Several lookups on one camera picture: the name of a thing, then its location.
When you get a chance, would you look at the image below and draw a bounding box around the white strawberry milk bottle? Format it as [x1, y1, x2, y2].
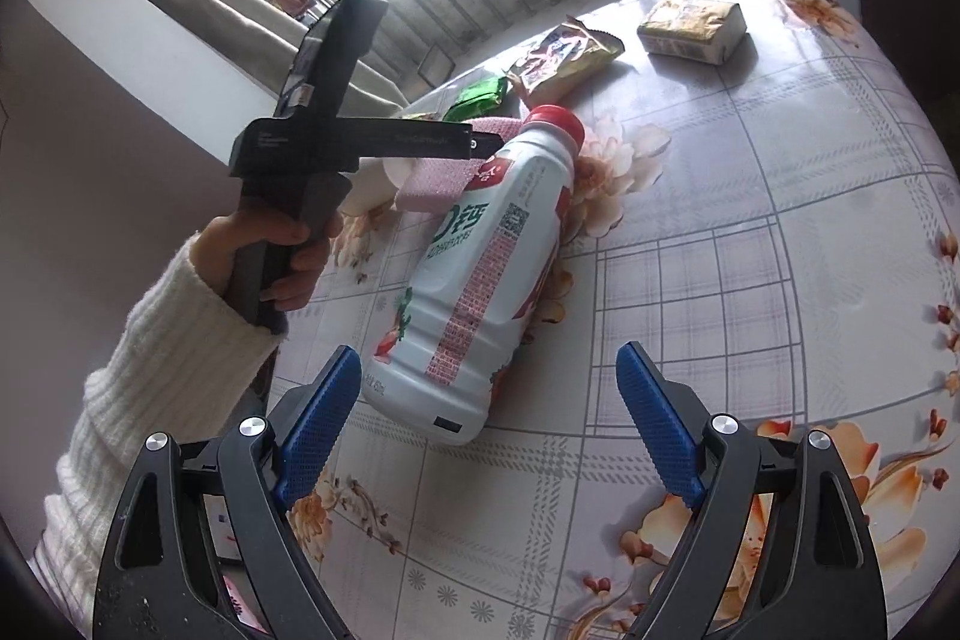
[360, 104, 586, 446]

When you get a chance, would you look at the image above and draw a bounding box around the person's left hand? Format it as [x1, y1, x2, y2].
[191, 201, 335, 315]

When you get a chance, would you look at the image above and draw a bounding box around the brown snack packet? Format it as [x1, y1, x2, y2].
[506, 16, 625, 103]

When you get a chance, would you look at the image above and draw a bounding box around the green foil packet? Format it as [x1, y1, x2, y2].
[442, 74, 511, 124]

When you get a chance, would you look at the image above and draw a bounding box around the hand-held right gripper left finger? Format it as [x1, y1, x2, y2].
[91, 344, 363, 640]

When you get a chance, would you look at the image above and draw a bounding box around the small framed panel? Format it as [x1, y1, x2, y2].
[420, 47, 458, 82]

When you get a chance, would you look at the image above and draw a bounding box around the yellow white tissue pack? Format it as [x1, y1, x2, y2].
[637, 0, 747, 65]

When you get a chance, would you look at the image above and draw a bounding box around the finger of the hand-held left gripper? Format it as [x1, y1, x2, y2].
[334, 119, 502, 161]

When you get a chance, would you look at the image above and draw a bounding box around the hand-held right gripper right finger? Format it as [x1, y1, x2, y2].
[615, 341, 890, 640]

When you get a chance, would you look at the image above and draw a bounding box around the person's left forearm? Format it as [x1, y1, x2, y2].
[30, 235, 282, 611]

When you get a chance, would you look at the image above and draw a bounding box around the floral checked tablecloth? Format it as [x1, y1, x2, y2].
[266, 0, 960, 640]

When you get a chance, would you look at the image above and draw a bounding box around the pink sponge cloth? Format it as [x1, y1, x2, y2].
[394, 115, 526, 214]

